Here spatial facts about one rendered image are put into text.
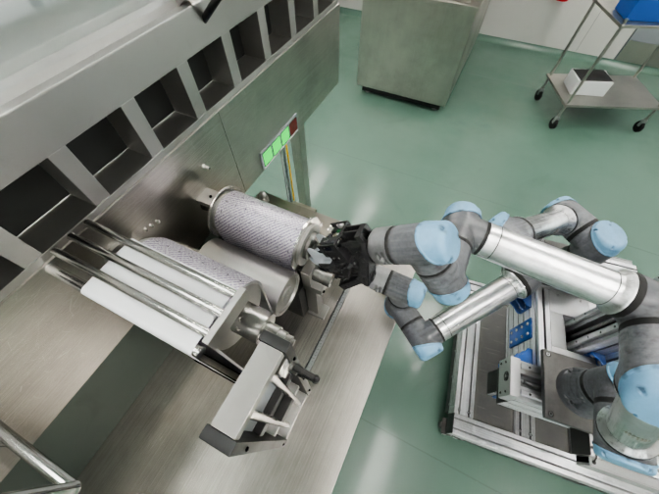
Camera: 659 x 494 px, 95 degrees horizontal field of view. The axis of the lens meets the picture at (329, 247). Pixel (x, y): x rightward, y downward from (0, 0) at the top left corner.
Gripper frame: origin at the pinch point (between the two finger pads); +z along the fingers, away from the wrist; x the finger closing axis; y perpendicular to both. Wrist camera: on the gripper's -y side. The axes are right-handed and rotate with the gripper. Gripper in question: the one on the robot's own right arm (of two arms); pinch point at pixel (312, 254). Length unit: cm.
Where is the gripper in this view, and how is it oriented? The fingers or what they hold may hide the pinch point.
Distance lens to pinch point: 95.3
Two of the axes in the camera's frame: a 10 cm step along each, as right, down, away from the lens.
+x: -4.4, 7.6, -4.8
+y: -0.1, -5.4, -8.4
